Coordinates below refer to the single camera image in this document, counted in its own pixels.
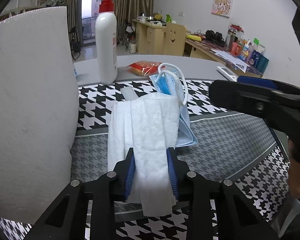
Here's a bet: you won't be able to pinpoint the white tissue paper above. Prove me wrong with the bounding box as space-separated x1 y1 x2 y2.
107 95 180 217

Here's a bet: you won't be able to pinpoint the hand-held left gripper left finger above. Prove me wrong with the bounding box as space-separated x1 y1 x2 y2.
22 148 135 240

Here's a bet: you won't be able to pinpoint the blue carton box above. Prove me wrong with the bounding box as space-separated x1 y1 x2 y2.
249 50 270 72

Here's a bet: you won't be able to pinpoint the black folding chair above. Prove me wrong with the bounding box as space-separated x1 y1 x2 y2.
69 26 81 60
124 19 135 34

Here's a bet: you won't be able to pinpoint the houndstooth tablecloth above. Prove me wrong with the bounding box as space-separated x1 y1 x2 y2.
0 79 290 240

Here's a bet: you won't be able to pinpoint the orange cable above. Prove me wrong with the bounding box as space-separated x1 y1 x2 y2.
192 29 206 40

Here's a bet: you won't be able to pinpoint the glass balcony door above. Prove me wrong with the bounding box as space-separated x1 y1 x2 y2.
76 0 115 45

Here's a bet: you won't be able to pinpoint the black headphones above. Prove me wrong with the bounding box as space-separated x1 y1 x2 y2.
205 30 225 47

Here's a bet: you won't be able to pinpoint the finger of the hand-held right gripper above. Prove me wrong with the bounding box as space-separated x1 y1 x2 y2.
237 76 300 100
209 79 300 133

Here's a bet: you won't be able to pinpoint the white pump bottle red cap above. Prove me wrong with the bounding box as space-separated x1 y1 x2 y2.
91 0 118 85

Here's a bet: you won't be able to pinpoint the white remote control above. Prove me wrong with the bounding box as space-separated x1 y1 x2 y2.
217 66 238 81

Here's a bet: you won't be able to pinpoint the cluster of clear bottles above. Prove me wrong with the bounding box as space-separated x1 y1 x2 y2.
120 34 136 52

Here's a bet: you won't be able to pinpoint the person's right hand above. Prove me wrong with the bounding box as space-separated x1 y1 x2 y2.
288 140 300 199

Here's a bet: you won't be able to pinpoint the red snack packet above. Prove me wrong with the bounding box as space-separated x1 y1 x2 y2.
126 60 163 77

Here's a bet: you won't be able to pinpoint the white foam box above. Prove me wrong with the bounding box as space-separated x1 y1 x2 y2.
0 6 80 224

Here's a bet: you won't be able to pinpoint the blue face mask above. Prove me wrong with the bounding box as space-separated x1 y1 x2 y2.
149 63 198 147

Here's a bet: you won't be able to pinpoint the patterned desk cloth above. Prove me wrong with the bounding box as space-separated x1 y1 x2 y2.
185 39 263 75

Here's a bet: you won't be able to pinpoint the cluster of toiletry bottles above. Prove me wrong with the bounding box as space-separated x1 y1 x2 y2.
226 23 265 63

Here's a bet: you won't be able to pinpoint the pink cartoon wall poster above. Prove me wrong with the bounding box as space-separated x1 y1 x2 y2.
211 0 234 18

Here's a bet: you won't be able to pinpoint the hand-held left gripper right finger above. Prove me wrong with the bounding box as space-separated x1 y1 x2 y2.
167 149 274 240

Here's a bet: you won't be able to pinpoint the wooden chair smiley cutout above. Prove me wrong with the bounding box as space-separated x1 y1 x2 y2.
163 22 187 57

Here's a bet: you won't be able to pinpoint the wooden desk with drawers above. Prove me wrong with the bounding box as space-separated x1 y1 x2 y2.
132 19 165 55

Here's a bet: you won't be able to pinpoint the printed papers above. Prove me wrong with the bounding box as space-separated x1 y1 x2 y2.
211 49 250 70

